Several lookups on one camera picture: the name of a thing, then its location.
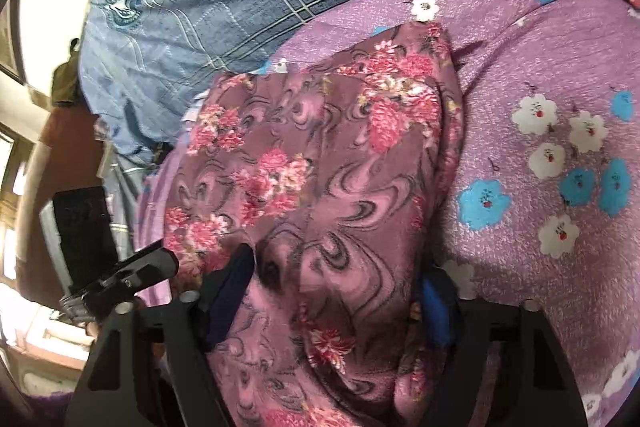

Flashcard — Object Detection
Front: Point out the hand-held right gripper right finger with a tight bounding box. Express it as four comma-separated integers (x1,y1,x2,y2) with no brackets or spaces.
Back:
421,266,587,427

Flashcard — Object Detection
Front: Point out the grey-blue printed sheet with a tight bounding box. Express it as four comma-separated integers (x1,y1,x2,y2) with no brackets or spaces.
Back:
102,147,151,268

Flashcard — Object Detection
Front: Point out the purple floral bed sheet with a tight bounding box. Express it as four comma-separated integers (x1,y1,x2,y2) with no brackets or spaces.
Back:
132,0,640,427

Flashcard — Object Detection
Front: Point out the maroon floral shirt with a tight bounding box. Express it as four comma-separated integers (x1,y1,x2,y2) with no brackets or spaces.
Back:
162,21,466,427

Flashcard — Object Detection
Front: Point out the brown wooden bed frame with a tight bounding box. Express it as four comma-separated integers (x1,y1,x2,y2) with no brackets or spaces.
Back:
15,104,108,303

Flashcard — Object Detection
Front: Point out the window frame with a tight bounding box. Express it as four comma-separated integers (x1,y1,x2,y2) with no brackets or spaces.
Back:
0,62,31,288

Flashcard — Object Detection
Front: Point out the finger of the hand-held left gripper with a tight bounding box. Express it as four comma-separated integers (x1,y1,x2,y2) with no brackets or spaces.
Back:
99,246,181,297

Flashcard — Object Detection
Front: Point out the olive green cloth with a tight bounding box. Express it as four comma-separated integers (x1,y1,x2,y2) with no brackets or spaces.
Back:
50,38,83,108

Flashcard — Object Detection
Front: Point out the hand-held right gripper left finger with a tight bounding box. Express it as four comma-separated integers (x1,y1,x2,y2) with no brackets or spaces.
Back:
65,243,257,427

